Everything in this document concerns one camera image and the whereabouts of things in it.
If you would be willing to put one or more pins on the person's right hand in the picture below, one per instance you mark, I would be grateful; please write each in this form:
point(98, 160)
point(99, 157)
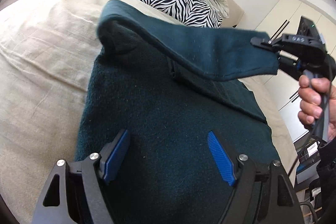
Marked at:
point(310, 93)

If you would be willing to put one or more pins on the dark teal fleece garment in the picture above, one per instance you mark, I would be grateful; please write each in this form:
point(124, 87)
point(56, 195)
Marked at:
point(169, 86)

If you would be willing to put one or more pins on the zebra print pillow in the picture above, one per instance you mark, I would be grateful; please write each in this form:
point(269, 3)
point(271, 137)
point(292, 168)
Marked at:
point(195, 13)

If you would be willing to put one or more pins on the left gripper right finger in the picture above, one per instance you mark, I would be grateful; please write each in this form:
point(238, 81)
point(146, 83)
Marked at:
point(225, 157)

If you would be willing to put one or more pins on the beige bed sheet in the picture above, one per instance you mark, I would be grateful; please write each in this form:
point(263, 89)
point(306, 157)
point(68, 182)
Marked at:
point(47, 52)

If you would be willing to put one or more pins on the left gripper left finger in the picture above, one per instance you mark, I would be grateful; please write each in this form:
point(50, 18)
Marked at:
point(112, 155)

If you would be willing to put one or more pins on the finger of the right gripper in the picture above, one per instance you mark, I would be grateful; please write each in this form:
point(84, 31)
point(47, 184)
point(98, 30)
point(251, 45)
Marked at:
point(265, 44)

